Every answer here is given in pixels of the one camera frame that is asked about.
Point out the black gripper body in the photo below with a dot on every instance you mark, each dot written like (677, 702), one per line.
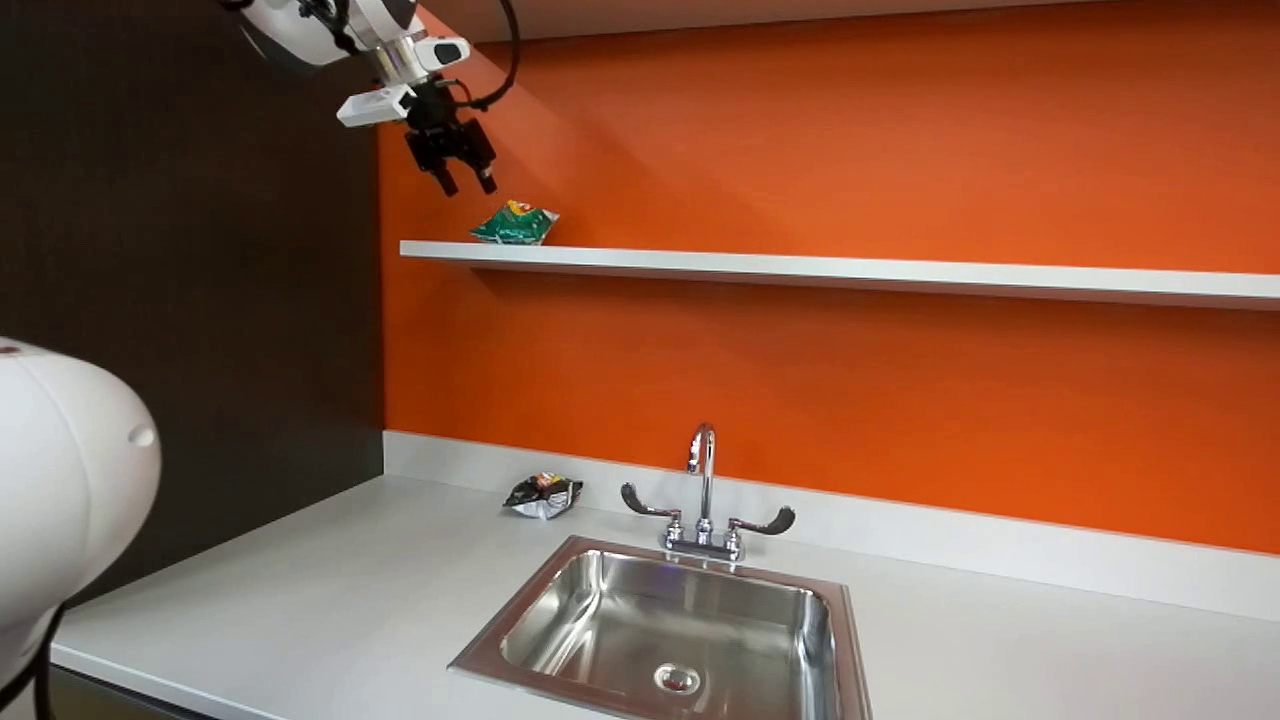
(440, 131)

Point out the green snack packet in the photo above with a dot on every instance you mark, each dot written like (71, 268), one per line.
(519, 222)

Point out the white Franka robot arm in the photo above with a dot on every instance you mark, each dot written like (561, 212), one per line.
(62, 493)

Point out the silver black snack packet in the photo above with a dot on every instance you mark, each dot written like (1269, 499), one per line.
(541, 493)

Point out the chrome faucet with black levers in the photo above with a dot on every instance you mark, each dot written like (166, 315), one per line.
(702, 514)

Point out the stainless steel sink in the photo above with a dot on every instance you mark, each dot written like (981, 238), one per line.
(666, 635)

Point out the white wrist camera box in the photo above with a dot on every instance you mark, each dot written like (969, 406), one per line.
(374, 105)

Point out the white wall shelf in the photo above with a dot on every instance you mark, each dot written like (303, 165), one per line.
(855, 268)

